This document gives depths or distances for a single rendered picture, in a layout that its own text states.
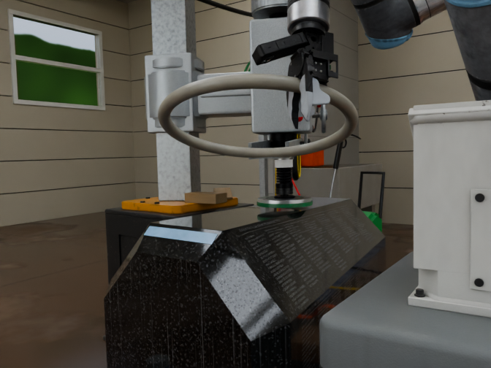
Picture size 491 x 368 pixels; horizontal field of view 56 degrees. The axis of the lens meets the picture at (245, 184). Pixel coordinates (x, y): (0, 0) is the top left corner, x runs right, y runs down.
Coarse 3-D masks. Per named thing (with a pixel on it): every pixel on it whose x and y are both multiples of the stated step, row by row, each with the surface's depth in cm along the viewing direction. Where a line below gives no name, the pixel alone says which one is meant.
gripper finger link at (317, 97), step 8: (304, 80) 90; (304, 88) 90; (304, 96) 90; (312, 96) 89; (320, 96) 91; (328, 96) 92; (304, 104) 89; (312, 104) 90; (320, 104) 91; (304, 112) 90
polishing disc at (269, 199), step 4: (264, 196) 188; (268, 196) 188; (272, 196) 187; (296, 196) 185; (300, 196) 184; (304, 196) 184; (308, 196) 183; (260, 200) 177; (264, 200) 175; (268, 200) 174; (272, 200) 173; (276, 200) 173; (280, 200) 172; (284, 200) 172; (288, 200) 172; (292, 200) 171; (296, 200) 172; (300, 200) 172; (304, 200) 174; (308, 200) 176
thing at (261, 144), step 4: (264, 140) 169; (268, 140) 174; (292, 140) 151; (296, 140) 164; (300, 140) 189; (308, 140) 198; (248, 144) 137; (252, 144) 137; (256, 144) 145; (260, 144) 153; (264, 144) 164; (268, 144) 174; (288, 144) 135; (292, 144) 147; (296, 144) 164; (300, 144) 183
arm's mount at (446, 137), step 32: (416, 128) 52; (448, 128) 51; (480, 128) 49; (416, 160) 53; (448, 160) 51; (480, 160) 49; (416, 192) 53; (448, 192) 51; (480, 192) 49; (416, 224) 53; (448, 224) 51; (480, 224) 49; (416, 256) 53; (448, 256) 52; (480, 256) 50; (416, 288) 54; (448, 288) 52; (480, 288) 50
